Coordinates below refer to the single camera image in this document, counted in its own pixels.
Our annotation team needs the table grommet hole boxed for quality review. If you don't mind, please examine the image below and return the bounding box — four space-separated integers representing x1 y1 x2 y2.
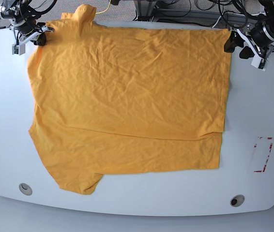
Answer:
230 195 245 207
19 183 32 196

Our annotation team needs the aluminium frame rail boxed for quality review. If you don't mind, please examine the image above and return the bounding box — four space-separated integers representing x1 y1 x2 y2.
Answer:
133 0 248 27

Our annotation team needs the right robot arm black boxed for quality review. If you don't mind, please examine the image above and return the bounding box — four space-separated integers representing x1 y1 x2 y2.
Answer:
0 0 56 46

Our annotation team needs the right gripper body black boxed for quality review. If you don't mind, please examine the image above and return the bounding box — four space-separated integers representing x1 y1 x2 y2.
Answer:
15 20 39 39

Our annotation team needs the yellow cable on floor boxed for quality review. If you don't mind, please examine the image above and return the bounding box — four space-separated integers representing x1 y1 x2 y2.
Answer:
95 0 110 15

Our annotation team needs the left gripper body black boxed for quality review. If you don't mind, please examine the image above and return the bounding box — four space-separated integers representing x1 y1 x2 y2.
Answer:
250 23 274 48

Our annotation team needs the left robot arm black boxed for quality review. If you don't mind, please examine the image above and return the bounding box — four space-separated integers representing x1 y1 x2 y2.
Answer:
224 0 274 61

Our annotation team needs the red tape rectangle marking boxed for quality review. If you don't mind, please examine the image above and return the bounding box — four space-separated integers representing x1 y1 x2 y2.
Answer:
251 137 273 173

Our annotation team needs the orange t-shirt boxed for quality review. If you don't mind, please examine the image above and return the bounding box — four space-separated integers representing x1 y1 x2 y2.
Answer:
27 4 231 194

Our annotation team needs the left table grommet hole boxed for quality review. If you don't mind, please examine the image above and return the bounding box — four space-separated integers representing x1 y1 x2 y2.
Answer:
19 183 32 196

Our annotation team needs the right table grommet hole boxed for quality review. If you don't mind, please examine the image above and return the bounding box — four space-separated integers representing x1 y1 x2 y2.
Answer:
230 195 245 207

